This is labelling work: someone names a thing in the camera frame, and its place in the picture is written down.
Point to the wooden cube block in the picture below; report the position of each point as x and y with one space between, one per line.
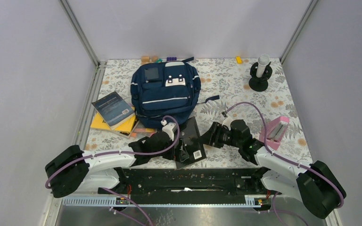
145 59

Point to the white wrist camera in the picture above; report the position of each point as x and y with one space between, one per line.
227 120
169 128

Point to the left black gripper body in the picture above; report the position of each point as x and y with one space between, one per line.
174 154

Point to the yellow block at back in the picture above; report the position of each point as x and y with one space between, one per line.
239 60

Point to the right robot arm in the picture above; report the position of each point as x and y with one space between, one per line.
313 184

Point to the black microphone stand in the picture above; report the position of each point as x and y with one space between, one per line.
256 83

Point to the floral table cloth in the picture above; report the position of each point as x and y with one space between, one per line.
229 80

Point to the dark blue book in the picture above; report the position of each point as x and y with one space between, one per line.
113 109

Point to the black notebook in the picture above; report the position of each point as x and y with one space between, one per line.
189 134

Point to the pink pencil case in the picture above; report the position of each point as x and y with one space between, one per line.
276 129

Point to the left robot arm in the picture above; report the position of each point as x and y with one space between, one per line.
75 169

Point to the orange pink highlighter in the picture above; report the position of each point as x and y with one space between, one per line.
140 131

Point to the navy blue student backpack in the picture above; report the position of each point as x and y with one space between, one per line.
166 88

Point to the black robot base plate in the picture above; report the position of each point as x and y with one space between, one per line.
191 186

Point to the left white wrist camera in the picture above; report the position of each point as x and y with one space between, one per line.
169 128

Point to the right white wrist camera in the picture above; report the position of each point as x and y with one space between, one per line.
227 120

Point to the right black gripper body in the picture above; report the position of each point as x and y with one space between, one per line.
223 137

